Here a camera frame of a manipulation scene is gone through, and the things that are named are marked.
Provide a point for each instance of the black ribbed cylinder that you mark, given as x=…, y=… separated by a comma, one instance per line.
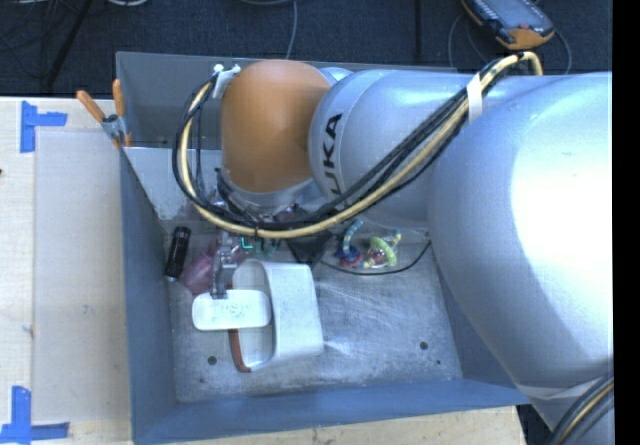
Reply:
x=177, y=253

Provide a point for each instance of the purple soft toy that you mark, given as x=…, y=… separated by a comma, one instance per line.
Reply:
x=200, y=273

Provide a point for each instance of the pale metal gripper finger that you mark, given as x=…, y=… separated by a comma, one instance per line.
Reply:
x=220, y=278

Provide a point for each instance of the grey metal bin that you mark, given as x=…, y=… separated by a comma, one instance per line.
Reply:
x=380, y=323

